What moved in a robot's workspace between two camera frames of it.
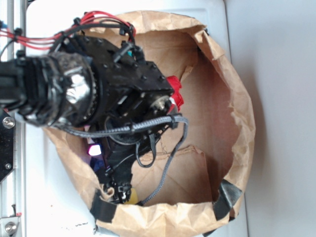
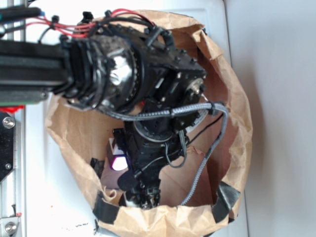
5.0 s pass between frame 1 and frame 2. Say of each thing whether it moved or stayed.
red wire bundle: moved
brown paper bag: stayed
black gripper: moved
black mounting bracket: stayed
